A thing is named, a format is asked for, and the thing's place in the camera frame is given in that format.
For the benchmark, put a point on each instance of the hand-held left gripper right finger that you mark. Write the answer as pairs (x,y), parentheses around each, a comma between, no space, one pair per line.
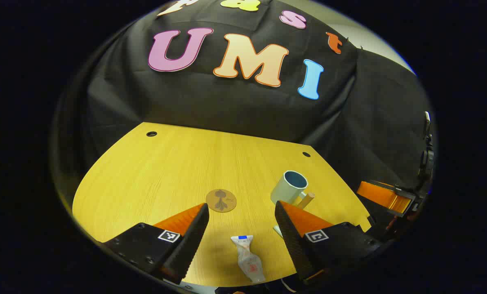
(291,237)

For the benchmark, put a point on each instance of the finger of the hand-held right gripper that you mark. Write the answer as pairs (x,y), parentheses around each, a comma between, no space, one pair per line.
(380,197)

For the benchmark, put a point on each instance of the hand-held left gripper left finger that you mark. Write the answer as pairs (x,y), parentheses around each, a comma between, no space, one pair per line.
(192,239)

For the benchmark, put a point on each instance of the white toothpaste tube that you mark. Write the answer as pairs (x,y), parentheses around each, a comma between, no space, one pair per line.
(248,258)

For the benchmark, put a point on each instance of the round brown coaster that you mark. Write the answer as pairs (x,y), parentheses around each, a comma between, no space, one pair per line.
(221,200)

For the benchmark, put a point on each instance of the yellow wooden desktop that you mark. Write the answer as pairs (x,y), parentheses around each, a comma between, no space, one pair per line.
(161,179)

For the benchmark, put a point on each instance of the black backdrop cloth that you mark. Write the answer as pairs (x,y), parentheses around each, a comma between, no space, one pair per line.
(210,106)

